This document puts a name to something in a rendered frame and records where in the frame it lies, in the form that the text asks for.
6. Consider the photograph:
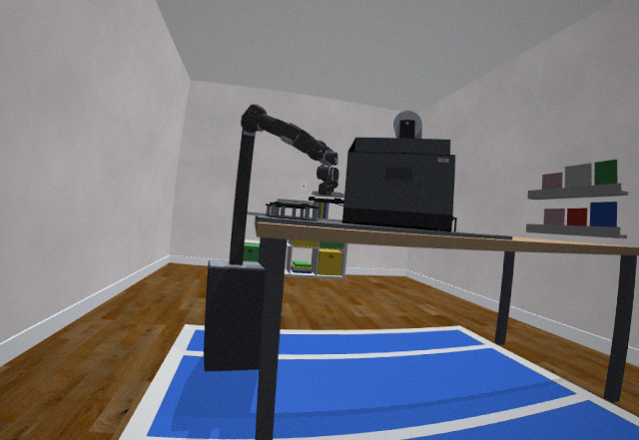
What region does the grey cylinder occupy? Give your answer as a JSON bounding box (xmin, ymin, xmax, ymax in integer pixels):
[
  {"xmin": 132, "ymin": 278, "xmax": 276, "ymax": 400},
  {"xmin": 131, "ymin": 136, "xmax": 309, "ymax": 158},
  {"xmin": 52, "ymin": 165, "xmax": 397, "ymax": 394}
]
[{"xmin": 393, "ymin": 111, "xmax": 422, "ymax": 139}]

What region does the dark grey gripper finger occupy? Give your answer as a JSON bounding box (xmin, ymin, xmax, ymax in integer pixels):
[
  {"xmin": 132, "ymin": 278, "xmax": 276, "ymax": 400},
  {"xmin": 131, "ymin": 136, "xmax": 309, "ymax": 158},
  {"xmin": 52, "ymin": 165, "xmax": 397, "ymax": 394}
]
[
  {"xmin": 319, "ymin": 170, "xmax": 333, "ymax": 196},
  {"xmin": 326, "ymin": 180, "xmax": 338, "ymax": 192}
]

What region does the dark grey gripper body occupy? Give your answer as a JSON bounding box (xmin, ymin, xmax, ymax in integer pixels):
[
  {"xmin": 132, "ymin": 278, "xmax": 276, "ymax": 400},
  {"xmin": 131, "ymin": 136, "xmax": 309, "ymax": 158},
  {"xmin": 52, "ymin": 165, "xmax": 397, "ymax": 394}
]
[{"xmin": 317, "ymin": 164, "xmax": 339, "ymax": 182}]

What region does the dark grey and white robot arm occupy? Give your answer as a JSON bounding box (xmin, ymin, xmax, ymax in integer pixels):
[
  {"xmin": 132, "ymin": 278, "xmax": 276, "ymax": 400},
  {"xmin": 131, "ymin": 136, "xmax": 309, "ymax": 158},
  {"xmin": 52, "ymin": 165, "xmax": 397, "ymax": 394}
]
[{"xmin": 241, "ymin": 105, "xmax": 338, "ymax": 167}]

